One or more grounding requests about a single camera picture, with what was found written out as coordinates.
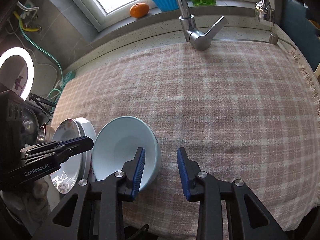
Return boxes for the black tripod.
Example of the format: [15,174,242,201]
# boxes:
[28,93,56,110]

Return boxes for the red steel bowl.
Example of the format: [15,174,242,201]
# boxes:
[42,124,55,142]

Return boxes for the large steel mixing bowl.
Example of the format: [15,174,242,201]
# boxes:
[36,123,47,144]

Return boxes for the white ring light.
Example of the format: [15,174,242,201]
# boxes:
[0,47,34,101]

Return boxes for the blue fluted plastic cup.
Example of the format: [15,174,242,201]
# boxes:
[152,0,179,12]

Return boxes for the pink plaid table cloth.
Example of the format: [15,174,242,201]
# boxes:
[52,41,319,239]

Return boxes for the pale blue ceramic bowl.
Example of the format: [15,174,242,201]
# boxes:
[92,116,161,190]

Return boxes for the floral plate red flowers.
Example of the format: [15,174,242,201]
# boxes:
[49,118,83,195]

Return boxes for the white cable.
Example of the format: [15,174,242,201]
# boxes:
[16,0,41,18]

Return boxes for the chrome kitchen faucet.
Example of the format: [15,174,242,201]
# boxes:
[177,0,274,51]

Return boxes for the left gloved hand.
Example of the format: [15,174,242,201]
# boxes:
[1,178,51,235]

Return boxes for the yellow pipe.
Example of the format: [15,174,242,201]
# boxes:
[12,11,41,33]

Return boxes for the white plate pink flowers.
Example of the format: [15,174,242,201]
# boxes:
[74,117,97,183]

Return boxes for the teal round power strip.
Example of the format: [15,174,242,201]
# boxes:
[62,71,75,87]

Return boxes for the orange fruit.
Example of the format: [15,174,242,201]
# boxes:
[130,3,150,18]

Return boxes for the teal hose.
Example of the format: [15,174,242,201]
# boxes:
[17,17,68,106]

